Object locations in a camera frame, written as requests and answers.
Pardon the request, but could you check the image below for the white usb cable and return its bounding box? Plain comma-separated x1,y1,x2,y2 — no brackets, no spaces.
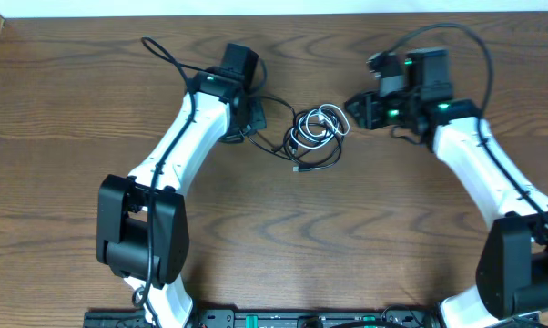
289,103,351,150

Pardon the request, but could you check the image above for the black usb cable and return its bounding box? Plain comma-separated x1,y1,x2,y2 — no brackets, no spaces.
244,94,346,173

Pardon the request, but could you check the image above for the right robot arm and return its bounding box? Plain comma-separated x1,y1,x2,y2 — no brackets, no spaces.
344,48,548,327

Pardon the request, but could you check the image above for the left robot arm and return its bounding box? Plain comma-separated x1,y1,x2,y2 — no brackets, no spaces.
96,44,266,327

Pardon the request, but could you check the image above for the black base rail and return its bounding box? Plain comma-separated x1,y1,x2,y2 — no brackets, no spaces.
82,309,443,328

